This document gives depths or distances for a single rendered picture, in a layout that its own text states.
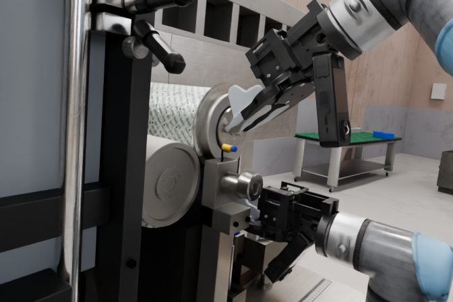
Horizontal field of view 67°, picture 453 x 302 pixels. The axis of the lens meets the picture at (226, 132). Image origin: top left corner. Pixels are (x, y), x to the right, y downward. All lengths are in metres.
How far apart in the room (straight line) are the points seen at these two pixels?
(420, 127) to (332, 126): 10.28
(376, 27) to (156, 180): 0.33
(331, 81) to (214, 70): 0.63
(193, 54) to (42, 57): 0.72
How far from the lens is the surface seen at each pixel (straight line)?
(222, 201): 0.53
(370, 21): 0.41
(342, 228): 0.52
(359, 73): 7.35
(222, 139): 0.53
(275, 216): 0.56
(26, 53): 0.26
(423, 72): 10.77
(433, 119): 10.61
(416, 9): 0.39
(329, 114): 0.42
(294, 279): 0.86
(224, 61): 1.05
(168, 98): 0.58
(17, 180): 0.27
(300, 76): 0.43
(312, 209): 0.54
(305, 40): 0.46
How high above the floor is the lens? 1.31
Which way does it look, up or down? 7 degrees down
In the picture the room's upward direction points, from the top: 5 degrees clockwise
